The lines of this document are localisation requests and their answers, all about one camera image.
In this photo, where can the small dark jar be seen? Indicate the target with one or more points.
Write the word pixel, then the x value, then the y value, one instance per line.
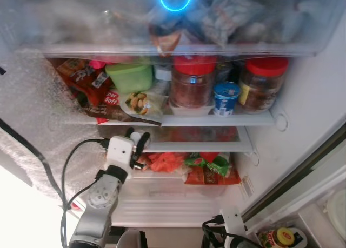
pixel 224 72

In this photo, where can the glass fridge shelf white rim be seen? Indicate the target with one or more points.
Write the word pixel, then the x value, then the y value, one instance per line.
pixel 216 146

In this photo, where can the red snack packet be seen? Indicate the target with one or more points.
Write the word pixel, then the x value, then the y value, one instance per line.
pixel 81 78

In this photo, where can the patterned frozen food bag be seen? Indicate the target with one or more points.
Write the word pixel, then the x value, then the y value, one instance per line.
pixel 227 15

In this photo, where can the jar with yellow lid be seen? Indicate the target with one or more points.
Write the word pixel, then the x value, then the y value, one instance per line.
pixel 284 237

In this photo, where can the small pink lid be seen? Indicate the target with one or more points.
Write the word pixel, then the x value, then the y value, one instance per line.
pixel 98 64

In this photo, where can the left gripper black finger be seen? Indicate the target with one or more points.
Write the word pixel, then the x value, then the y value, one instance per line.
pixel 141 148
pixel 130 132

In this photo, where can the red orange food packet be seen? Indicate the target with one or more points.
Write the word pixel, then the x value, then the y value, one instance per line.
pixel 211 178

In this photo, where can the red packet white lettering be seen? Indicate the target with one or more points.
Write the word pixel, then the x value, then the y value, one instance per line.
pixel 111 99

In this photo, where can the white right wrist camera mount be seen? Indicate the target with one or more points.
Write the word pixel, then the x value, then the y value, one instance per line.
pixel 233 221

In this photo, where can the fridge door with shelves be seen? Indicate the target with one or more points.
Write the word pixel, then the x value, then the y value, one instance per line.
pixel 319 178

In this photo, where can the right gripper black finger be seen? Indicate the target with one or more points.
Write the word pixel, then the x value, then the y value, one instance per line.
pixel 211 240

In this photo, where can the blue white yoghurt cup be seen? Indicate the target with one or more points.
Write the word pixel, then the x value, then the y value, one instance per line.
pixel 226 99

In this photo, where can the white crisper drawer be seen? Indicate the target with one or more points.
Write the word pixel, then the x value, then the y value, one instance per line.
pixel 173 205

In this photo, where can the black fridge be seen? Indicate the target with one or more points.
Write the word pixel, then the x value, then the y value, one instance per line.
pixel 308 96

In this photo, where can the glass jar red lid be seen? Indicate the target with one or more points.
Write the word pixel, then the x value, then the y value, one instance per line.
pixel 262 91
pixel 192 88

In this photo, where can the orange red food bag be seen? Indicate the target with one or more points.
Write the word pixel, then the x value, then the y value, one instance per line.
pixel 167 161

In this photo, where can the small white container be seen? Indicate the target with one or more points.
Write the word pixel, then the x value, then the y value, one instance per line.
pixel 163 73

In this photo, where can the green plastic container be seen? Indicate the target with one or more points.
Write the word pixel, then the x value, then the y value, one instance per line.
pixel 130 78

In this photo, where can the brown food pack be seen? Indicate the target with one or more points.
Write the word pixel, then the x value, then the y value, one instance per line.
pixel 164 40

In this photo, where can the white frozen food bag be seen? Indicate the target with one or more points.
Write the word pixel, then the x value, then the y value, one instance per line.
pixel 286 21

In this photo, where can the green food packet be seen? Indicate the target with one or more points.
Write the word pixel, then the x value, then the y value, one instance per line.
pixel 216 164

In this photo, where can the clear packet of nuts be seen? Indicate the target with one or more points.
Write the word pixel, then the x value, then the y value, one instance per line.
pixel 139 103

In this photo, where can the clear plastic fridge drawer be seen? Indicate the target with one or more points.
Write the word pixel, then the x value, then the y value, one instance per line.
pixel 81 21

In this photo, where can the dark brown flat packet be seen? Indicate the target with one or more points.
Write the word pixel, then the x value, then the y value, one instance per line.
pixel 108 114

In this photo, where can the white round lid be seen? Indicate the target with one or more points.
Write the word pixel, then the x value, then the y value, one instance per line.
pixel 338 213

